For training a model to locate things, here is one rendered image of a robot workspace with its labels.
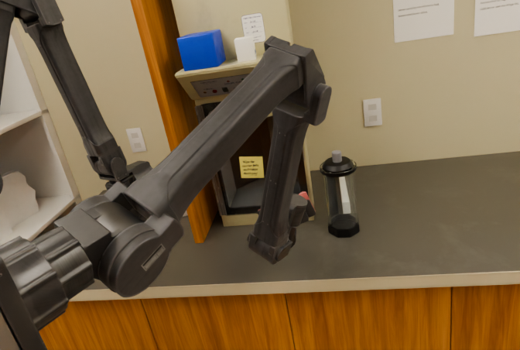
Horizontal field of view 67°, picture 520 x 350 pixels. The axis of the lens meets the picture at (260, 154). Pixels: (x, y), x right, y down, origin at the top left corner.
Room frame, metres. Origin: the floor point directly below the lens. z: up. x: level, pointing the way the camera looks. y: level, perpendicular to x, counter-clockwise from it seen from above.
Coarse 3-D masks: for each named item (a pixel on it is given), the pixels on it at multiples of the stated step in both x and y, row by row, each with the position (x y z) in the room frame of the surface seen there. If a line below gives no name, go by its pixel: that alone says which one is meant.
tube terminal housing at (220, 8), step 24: (192, 0) 1.20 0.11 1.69; (216, 0) 1.18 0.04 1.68; (240, 0) 1.17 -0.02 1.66; (264, 0) 1.16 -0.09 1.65; (192, 24) 1.20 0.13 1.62; (216, 24) 1.19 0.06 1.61; (240, 24) 1.17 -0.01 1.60; (264, 24) 1.16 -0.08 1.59; (288, 24) 1.15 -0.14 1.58; (264, 48) 1.16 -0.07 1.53; (312, 192) 1.22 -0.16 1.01; (240, 216) 1.20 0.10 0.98; (312, 216) 1.15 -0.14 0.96
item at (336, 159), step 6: (336, 150) 1.07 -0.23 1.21; (336, 156) 1.05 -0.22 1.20; (342, 156) 1.09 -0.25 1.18; (324, 162) 1.08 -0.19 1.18; (330, 162) 1.07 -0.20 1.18; (336, 162) 1.05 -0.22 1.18; (342, 162) 1.05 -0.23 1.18; (348, 162) 1.04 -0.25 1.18; (324, 168) 1.05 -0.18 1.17; (330, 168) 1.04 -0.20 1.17; (336, 168) 1.03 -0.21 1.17; (342, 168) 1.02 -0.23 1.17; (348, 168) 1.03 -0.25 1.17
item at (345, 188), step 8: (352, 160) 1.08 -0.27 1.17; (320, 168) 1.06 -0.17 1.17; (352, 168) 1.03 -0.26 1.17; (328, 176) 1.03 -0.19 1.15; (344, 176) 1.01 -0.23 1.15; (352, 176) 1.03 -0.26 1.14; (328, 184) 1.04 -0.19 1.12; (336, 184) 1.02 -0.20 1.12; (344, 184) 1.02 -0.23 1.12; (352, 184) 1.03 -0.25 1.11; (328, 192) 1.04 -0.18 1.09; (336, 192) 1.03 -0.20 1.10; (344, 192) 1.02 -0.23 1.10; (352, 192) 1.03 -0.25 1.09; (328, 200) 1.05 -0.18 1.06; (336, 200) 1.03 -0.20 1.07; (344, 200) 1.02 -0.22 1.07; (352, 200) 1.03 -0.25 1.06; (328, 208) 1.05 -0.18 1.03; (336, 208) 1.03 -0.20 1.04; (344, 208) 1.02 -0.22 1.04; (352, 208) 1.03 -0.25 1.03; (328, 216) 1.06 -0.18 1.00; (336, 216) 1.03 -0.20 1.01; (344, 216) 1.02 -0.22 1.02; (352, 216) 1.03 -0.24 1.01; (336, 224) 1.03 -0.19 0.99; (344, 224) 1.02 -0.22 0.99; (352, 224) 1.02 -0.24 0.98
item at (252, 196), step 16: (208, 112) 1.19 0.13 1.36; (272, 128) 1.15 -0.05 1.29; (256, 144) 1.16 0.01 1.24; (224, 176) 1.19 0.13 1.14; (240, 176) 1.18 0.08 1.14; (304, 176) 1.14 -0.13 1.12; (224, 192) 1.19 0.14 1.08; (240, 192) 1.18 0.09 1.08; (256, 192) 1.17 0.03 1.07; (240, 208) 1.18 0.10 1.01; (256, 208) 1.17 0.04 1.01
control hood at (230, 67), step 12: (228, 60) 1.16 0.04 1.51; (252, 60) 1.08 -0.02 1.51; (180, 72) 1.10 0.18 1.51; (192, 72) 1.09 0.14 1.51; (204, 72) 1.08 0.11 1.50; (216, 72) 1.08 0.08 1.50; (228, 72) 1.08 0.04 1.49; (240, 72) 1.08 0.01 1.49; (192, 96) 1.17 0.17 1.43; (216, 96) 1.17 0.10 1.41
